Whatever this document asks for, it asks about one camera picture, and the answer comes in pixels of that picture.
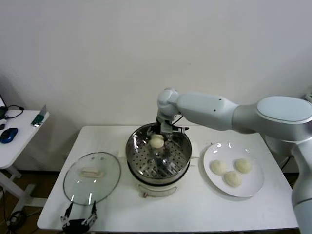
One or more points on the round glass pot lid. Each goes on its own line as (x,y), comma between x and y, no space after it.
(97,185)

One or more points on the white steamed baozi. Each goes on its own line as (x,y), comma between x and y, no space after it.
(156,142)
(232,179)
(243,166)
(218,167)

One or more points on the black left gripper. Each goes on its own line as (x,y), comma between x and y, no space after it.
(75,224)

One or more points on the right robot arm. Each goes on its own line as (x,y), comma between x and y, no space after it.
(207,109)

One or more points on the white electric cooker base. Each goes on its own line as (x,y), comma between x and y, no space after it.
(156,191)

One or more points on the small black desk item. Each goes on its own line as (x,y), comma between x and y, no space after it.
(2,127)

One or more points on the blue computer mouse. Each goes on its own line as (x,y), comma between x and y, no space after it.
(9,135)

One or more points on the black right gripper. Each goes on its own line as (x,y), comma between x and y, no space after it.
(159,123)

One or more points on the large white plate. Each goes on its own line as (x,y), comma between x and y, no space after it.
(253,185)

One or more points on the white side desk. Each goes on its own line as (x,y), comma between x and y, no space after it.
(19,146)

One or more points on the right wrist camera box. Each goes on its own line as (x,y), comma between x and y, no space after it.
(168,128)

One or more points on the stainless steel steamer basket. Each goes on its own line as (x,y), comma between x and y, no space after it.
(175,168)

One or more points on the laptop screen edge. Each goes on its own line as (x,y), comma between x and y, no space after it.
(2,101)

